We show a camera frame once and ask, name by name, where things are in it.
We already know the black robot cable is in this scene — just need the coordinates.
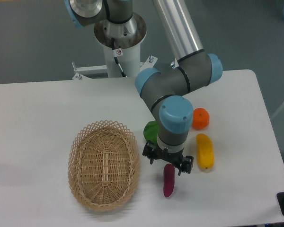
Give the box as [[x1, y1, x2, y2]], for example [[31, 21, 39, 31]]
[[111, 37, 127, 78]]

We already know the orange tangerine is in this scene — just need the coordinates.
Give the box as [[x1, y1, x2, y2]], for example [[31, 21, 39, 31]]
[[192, 108, 210, 130]]

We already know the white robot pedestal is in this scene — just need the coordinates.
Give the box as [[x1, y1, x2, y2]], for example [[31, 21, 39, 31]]
[[103, 44, 141, 78]]

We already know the green bok choy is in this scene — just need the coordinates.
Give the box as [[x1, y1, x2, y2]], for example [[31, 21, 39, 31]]
[[143, 121, 159, 144]]

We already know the woven wicker basket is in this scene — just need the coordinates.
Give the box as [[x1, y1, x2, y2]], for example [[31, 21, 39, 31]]
[[68, 120, 140, 212]]

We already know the white metal frame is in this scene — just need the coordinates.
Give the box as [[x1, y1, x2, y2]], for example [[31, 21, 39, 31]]
[[71, 55, 178, 80]]

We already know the yellow mango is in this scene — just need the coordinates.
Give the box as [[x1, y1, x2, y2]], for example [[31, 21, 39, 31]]
[[196, 133, 214, 169]]

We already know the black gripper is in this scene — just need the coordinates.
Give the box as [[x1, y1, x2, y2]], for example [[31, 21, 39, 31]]
[[142, 141, 194, 176]]

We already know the purple sweet potato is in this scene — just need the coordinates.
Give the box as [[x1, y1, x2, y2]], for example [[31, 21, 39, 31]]
[[163, 164, 175, 198]]

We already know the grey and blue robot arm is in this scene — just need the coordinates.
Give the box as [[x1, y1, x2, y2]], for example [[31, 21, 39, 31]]
[[65, 0, 223, 173]]

